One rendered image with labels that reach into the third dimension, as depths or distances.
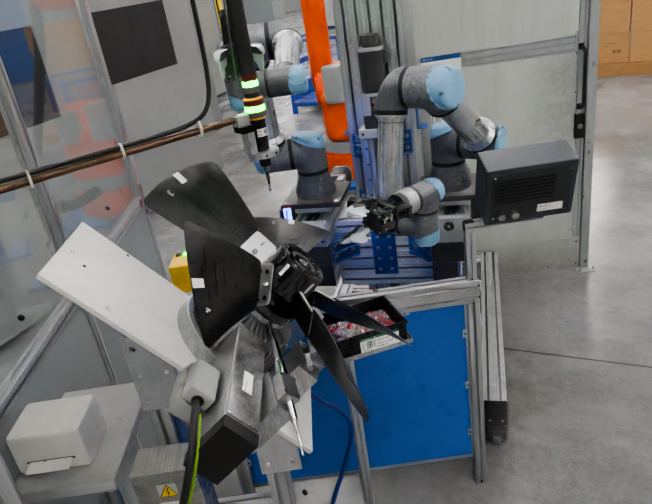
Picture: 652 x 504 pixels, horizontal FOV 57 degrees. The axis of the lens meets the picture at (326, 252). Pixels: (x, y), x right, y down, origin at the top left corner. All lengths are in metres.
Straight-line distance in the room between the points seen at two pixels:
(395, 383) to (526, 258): 1.75
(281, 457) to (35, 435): 0.56
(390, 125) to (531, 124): 1.70
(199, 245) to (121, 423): 0.67
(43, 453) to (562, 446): 1.87
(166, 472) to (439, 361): 1.00
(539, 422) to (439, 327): 0.85
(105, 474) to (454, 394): 1.19
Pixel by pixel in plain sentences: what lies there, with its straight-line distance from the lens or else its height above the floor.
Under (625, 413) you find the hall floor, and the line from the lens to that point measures 2.82.
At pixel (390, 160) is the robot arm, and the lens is 1.79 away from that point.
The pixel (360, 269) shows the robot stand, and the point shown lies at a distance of 2.32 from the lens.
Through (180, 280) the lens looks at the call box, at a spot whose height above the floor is 1.03.
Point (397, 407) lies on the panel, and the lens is 2.18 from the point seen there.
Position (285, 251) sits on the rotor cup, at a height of 1.26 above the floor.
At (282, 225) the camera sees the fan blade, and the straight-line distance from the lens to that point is 1.63.
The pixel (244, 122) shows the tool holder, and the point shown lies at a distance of 1.31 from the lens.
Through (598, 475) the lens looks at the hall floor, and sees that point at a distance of 2.55.
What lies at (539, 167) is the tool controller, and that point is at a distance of 1.80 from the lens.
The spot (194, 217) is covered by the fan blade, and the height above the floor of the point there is 1.35.
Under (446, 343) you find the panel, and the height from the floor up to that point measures 0.63.
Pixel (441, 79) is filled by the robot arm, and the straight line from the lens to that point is 1.69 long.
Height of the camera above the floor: 1.81
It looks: 25 degrees down
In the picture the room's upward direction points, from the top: 9 degrees counter-clockwise
